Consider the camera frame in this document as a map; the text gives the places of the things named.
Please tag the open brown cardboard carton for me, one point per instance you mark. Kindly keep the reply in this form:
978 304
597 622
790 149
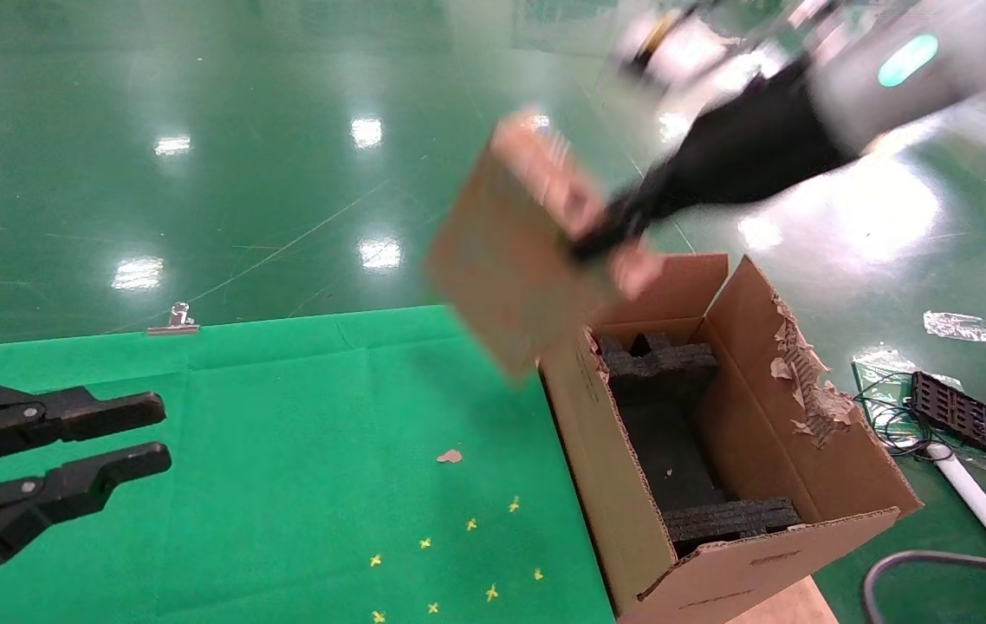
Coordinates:
762 416

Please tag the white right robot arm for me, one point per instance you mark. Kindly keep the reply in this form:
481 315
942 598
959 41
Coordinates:
935 61

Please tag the dark foam pad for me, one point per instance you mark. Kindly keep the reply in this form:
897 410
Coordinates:
675 451

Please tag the small cardboard scrap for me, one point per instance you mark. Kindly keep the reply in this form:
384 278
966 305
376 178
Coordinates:
450 456

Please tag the small brown cardboard box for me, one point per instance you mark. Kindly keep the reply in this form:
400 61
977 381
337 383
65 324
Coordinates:
493 277

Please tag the black plastic grid tray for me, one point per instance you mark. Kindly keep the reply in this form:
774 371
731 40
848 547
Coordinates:
969 420

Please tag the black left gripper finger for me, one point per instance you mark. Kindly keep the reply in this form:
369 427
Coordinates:
68 490
68 412

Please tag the silver binder clip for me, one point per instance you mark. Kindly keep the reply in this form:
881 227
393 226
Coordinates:
174 322

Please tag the green table cloth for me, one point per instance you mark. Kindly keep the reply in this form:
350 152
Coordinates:
242 451

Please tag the small clear plastic bag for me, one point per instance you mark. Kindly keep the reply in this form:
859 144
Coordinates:
965 326

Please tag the large clear plastic bag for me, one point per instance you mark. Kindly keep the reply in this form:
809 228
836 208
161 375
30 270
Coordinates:
878 364

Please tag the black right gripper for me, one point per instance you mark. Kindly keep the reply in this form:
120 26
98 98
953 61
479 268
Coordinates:
744 156

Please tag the flat cardboard sheet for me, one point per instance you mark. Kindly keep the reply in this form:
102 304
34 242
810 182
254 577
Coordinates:
783 607

